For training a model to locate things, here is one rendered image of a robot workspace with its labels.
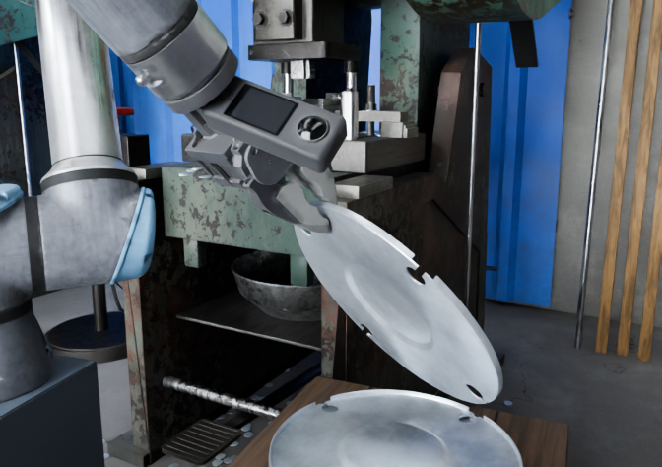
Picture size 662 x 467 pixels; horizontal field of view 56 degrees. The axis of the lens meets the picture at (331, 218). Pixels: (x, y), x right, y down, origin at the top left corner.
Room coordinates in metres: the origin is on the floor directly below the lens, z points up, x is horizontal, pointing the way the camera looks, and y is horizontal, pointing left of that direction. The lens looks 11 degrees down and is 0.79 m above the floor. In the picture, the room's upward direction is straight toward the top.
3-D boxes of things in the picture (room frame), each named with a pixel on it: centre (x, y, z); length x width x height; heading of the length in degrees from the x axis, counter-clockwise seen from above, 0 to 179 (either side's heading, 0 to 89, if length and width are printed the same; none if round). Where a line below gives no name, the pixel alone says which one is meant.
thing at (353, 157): (1.37, 0.06, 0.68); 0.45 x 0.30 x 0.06; 61
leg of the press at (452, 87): (1.36, -0.24, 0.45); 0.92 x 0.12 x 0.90; 151
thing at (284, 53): (1.37, 0.06, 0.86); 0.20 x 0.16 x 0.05; 61
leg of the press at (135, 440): (1.62, 0.22, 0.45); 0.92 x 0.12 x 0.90; 151
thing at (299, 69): (1.36, 0.06, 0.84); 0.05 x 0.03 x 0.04; 61
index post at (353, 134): (1.17, -0.03, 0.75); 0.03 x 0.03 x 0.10; 61
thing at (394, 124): (1.28, -0.09, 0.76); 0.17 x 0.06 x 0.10; 61
